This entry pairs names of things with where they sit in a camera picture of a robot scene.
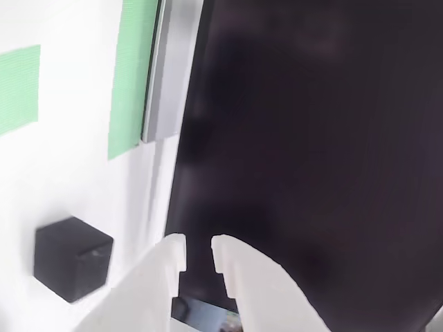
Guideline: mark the black cube with scuff mark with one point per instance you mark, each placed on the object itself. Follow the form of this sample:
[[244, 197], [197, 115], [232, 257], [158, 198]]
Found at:
[[69, 256]]

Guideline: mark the monitor screen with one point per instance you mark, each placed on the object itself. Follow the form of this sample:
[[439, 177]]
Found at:
[[204, 314]]

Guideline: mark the large black panel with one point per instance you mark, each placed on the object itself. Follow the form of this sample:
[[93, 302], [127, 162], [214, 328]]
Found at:
[[311, 138]]

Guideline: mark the green striped edge strip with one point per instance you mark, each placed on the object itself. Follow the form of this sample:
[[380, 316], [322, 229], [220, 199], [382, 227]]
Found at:
[[133, 69]]

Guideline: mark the green striped square marker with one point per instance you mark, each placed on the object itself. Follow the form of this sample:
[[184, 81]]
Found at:
[[19, 90]]

